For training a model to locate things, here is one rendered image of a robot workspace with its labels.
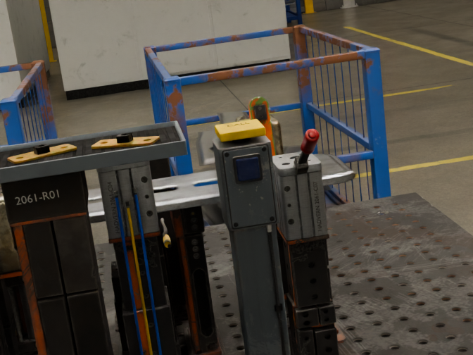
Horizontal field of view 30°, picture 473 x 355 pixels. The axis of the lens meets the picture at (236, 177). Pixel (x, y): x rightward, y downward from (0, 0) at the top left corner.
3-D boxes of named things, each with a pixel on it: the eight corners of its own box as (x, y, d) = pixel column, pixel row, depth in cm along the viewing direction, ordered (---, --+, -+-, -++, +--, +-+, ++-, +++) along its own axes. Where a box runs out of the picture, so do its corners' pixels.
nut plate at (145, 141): (160, 137, 115) (159, 129, 114) (151, 145, 111) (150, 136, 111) (101, 141, 117) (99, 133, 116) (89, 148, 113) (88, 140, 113)
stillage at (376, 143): (170, 231, 452) (142, 46, 427) (321, 206, 462) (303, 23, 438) (199, 324, 337) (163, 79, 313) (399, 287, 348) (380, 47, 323)
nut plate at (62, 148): (67, 145, 117) (66, 136, 117) (78, 149, 114) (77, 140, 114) (6, 160, 113) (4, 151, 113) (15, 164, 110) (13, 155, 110)
